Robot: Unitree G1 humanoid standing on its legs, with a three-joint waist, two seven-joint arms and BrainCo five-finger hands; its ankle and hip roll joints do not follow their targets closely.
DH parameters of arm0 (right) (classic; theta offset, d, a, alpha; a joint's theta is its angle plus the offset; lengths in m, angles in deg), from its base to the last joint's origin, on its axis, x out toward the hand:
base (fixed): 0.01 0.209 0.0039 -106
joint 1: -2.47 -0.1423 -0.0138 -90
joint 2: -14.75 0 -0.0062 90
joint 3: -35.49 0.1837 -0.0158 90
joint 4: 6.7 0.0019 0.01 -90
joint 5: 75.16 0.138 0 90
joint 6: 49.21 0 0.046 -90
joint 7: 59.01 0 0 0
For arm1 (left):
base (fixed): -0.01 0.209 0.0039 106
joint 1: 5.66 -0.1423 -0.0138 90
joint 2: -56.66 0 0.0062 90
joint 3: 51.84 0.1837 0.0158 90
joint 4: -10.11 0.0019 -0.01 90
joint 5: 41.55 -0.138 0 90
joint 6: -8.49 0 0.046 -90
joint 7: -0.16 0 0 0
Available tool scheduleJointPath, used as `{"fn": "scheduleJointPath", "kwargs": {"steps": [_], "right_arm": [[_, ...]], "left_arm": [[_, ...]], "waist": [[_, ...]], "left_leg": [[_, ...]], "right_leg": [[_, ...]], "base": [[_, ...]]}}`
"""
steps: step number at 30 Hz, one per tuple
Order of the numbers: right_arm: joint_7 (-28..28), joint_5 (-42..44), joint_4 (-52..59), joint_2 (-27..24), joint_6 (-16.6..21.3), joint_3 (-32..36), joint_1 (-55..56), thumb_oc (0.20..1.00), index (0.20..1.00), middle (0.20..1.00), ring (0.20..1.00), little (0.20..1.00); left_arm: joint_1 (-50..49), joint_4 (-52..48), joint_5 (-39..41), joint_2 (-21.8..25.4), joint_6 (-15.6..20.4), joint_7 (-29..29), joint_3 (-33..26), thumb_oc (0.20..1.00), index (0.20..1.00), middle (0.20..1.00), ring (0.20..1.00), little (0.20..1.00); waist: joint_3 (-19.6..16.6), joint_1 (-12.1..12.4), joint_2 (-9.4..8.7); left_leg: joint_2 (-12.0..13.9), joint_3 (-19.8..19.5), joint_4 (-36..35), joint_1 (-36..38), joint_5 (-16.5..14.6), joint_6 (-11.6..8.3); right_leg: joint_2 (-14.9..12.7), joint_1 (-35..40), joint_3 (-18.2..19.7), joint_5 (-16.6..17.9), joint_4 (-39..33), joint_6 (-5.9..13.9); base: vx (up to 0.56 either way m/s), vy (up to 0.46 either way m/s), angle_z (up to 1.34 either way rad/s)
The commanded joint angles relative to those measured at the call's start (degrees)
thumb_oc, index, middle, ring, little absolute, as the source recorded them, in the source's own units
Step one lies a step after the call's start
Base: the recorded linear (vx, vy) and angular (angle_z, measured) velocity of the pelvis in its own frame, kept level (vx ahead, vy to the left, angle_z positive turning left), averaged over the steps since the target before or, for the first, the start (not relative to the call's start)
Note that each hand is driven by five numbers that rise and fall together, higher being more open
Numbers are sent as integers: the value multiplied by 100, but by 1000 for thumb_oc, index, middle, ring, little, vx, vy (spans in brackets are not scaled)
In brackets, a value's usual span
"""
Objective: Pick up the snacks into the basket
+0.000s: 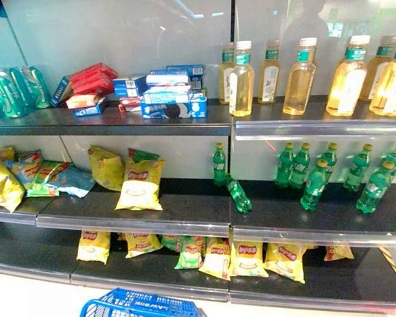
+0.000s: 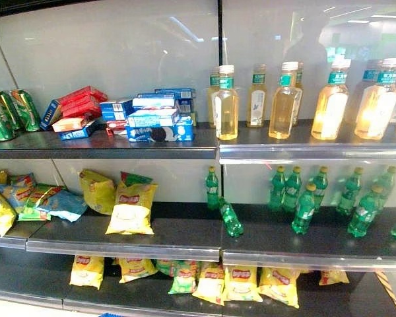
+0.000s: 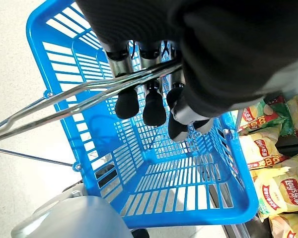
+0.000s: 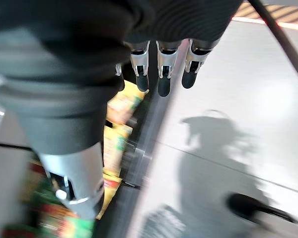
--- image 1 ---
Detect pale tea bottle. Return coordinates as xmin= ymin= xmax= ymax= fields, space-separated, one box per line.
xmin=218 ymin=42 xmax=236 ymax=105
xmin=228 ymin=40 xmax=255 ymax=118
xmin=257 ymin=39 xmax=282 ymax=104
xmin=282 ymin=36 xmax=318 ymax=116

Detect dark blue cookie box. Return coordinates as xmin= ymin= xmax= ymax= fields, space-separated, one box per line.
xmin=149 ymin=63 xmax=205 ymax=90

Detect small red cookie box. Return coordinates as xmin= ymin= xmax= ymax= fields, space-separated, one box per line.
xmin=118 ymin=96 xmax=143 ymax=114

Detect blue plastic shopping basket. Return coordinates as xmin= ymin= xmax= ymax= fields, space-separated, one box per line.
xmin=80 ymin=287 xmax=207 ymax=317

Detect red and white cookie box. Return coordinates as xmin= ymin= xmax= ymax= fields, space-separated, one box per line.
xmin=65 ymin=93 xmax=100 ymax=110

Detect blue and white cookie box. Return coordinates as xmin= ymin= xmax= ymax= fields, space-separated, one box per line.
xmin=112 ymin=75 xmax=150 ymax=98

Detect large yellow chips bag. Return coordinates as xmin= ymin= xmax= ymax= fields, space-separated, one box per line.
xmin=0 ymin=151 xmax=26 ymax=213

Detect crumpled yellow chips bag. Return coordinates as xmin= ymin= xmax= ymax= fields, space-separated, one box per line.
xmin=86 ymin=145 xmax=126 ymax=192

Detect black shelf upright post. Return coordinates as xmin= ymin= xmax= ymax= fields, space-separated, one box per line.
xmin=230 ymin=0 xmax=236 ymax=44

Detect blue cookie box leaning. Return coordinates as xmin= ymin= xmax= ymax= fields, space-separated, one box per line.
xmin=49 ymin=75 xmax=75 ymax=108

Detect black lowest shelf board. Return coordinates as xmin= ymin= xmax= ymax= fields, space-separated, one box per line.
xmin=0 ymin=221 xmax=396 ymax=314

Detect golden tea bottle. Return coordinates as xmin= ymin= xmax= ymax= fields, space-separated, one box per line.
xmin=359 ymin=35 xmax=396 ymax=102
xmin=325 ymin=34 xmax=372 ymax=118
xmin=369 ymin=34 xmax=396 ymax=118

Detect black shelf board with tea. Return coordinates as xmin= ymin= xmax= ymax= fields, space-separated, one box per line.
xmin=232 ymin=94 xmax=396 ymax=142

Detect red cookie box stack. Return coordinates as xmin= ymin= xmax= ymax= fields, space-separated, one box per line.
xmin=68 ymin=62 xmax=118 ymax=97

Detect light blue chips bag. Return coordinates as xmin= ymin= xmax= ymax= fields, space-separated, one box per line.
xmin=47 ymin=164 xmax=97 ymax=199

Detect black shelf board with sprite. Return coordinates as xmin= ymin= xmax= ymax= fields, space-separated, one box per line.
xmin=230 ymin=179 xmax=396 ymax=247

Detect black shelf board with cans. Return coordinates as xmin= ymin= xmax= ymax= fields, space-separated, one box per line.
xmin=0 ymin=97 xmax=234 ymax=137

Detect green chips bag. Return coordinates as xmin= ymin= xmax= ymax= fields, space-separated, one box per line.
xmin=127 ymin=147 xmax=162 ymax=164
xmin=160 ymin=234 xmax=183 ymax=252
xmin=174 ymin=235 xmax=206 ymax=270
xmin=25 ymin=159 xmax=71 ymax=198

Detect yellow lays chips bag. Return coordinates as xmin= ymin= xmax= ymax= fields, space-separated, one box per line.
xmin=263 ymin=242 xmax=308 ymax=285
xmin=228 ymin=240 xmax=270 ymax=278
xmin=114 ymin=158 xmax=166 ymax=212
xmin=198 ymin=236 xmax=232 ymax=282
xmin=323 ymin=245 xmax=355 ymax=262
xmin=124 ymin=232 xmax=164 ymax=260
xmin=76 ymin=230 xmax=112 ymax=265

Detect large blue oreo box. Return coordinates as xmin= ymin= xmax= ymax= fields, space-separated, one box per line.
xmin=139 ymin=96 xmax=208 ymax=120

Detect small blue oreo box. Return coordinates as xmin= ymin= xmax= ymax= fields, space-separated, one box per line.
xmin=73 ymin=96 xmax=110 ymax=118

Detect blue white oreo box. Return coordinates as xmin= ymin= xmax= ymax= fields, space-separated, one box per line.
xmin=143 ymin=85 xmax=207 ymax=105
xmin=145 ymin=73 xmax=190 ymax=87

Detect green sprite bottle lying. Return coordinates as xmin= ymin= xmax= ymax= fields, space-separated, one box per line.
xmin=225 ymin=174 xmax=253 ymax=214

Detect black shelf board, yellow chips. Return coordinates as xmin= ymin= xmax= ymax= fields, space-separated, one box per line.
xmin=0 ymin=179 xmax=232 ymax=238

